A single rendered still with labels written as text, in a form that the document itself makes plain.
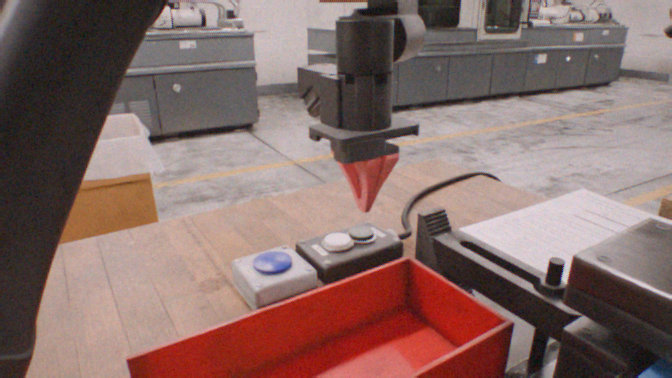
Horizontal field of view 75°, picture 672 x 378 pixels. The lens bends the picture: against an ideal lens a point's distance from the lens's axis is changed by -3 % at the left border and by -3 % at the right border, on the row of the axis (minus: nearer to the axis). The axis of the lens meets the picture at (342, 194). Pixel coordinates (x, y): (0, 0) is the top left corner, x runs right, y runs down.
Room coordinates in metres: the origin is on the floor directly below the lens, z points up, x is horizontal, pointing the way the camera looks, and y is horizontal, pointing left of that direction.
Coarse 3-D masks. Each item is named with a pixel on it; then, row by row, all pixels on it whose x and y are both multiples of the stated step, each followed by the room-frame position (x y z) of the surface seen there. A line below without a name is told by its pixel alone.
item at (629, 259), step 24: (624, 240) 0.26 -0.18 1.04; (648, 240) 0.26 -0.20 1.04; (576, 264) 0.23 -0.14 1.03; (600, 264) 0.23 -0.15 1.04; (624, 264) 0.23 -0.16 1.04; (648, 264) 0.23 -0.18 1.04; (576, 288) 0.23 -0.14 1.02; (600, 288) 0.22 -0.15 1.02; (624, 288) 0.21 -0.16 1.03; (648, 288) 0.20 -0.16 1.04; (600, 312) 0.22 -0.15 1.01; (624, 312) 0.21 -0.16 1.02; (648, 312) 0.20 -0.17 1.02; (624, 336) 0.20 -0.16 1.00; (648, 336) 0.19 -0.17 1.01
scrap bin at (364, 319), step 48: (336, 288) 0.32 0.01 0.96; (384, 288) 0.35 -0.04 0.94; (432, 288) 0.34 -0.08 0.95; (192, 336) 0.26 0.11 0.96; (240, 336) 0.28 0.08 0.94; (288, 336) 0.30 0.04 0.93; (336, 336) 0.32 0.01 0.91; (384, 336) 0.32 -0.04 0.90; (432, 336) 0.32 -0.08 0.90; (480, 336) 0.26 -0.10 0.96
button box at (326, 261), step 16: (464, 176) 0.74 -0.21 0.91; (496, 176) 0.80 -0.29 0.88; (368, 224) 0.50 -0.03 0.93; (304, 240) 0.46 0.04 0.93; (320, 240) 0.46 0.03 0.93; (352, 240) 0.45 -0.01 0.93; (368, 240) 0.45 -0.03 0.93; (384, 240) 0.46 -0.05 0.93; (400, 240) 0.46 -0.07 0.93; (304, 256) 0.44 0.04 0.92; (320, 256) 0.42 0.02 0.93; (336, 256) 0.42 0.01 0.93; (352, 256) 0.42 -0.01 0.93; (368, 256) 0.43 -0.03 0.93; (384, 256) 0.44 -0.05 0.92; (400, 256) 0.45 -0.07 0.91; (320, 272) 0.41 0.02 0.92; (336, 272) 0.41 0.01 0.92; (352, 272) 0.42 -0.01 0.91
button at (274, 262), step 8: (264, 256) 0.41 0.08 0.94; (272, 256) 0.41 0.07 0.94; (280, 256) 0.41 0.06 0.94; (288, 256) 0.41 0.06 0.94; (256, 264) 0.40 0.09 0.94; (264, 264) 0.39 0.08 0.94; (272, 264) 0.39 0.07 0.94; (280, 264) 0.39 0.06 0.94; (288, 264) 0.40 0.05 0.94; (264, 272) 0.39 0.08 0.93; (272, 272) 0.39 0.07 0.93
